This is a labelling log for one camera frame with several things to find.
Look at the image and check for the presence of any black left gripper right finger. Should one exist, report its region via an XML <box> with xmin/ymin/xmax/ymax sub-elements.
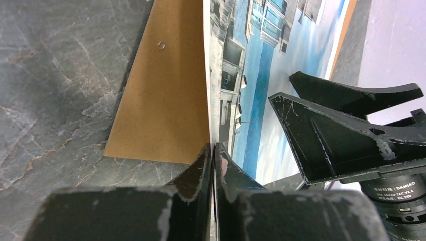
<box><xmin>214</xmin><ymin>143</ymin><xmax>389</xmax><ymax>240</ymax></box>

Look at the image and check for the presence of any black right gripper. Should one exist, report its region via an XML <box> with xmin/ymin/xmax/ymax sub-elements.
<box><xmin>269</xmin><ymin>92</ymin><xmax>425</xmax><ymax>240</ymax></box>

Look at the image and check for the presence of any brown cardboard backing board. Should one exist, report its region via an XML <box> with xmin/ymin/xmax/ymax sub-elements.
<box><xmin>104</xmin><ymin>0</ymin><xmax>210</xmax><ymax>164</ymax></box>

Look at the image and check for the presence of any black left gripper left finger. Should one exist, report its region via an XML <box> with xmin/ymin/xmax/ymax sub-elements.
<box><xmin>25</xmin><ymin>144</ymin><xmax>212</xmax><ymax>240</ymax></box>

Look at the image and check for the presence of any building and sky photo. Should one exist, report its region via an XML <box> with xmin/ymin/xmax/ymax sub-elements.
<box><xmin>202</xmin><ymin>1</ymin><xmax>355</xmax><ymax>190</ymax></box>

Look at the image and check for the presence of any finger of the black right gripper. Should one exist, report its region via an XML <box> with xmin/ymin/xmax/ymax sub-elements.
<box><xmin>289</xmin><ymin>71</ymin><xmax>424</xmax><ymax>120</ymax></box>

